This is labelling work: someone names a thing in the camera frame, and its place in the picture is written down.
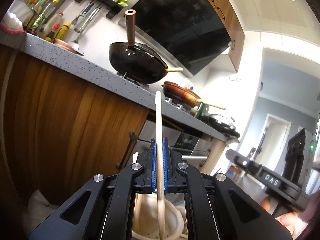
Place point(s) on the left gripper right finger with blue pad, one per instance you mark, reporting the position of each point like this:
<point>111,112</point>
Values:
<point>166,164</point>

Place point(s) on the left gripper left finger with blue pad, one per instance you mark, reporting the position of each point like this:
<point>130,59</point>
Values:
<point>152,165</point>

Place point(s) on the wooden chopstick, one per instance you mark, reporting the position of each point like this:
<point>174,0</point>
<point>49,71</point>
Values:
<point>160,168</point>

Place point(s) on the wooden kitchen cabinet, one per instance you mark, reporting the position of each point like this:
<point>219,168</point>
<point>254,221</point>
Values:
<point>57,131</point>

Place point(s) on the right hand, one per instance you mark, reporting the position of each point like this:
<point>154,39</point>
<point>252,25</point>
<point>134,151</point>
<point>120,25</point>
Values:
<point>303,225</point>

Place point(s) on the stainless steel oven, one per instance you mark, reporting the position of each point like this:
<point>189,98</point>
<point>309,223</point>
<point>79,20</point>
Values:
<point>194,150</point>

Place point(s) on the brown frying pan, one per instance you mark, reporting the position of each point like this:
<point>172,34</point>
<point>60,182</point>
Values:
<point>183,95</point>

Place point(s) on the green kettle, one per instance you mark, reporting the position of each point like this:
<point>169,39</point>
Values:
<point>202,110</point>

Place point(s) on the black griddle pan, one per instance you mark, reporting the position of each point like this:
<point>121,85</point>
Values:
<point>221,125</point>

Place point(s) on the black wok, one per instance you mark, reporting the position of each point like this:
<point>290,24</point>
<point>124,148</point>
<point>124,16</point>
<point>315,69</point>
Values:
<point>135,60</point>

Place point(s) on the grey countertop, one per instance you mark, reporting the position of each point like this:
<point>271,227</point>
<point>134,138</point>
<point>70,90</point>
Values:
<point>81,67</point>

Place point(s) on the black range hood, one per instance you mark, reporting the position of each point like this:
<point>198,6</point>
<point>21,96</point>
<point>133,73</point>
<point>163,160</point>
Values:
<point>190,30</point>

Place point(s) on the white ceramic double utensil holder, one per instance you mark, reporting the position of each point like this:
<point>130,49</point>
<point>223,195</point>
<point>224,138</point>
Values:
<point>145,222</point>

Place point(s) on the wooden upper cabinet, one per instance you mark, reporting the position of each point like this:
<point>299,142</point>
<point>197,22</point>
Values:
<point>228,17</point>

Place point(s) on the oil bottle yellow cap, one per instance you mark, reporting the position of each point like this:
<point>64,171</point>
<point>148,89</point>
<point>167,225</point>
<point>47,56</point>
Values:
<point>48,9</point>

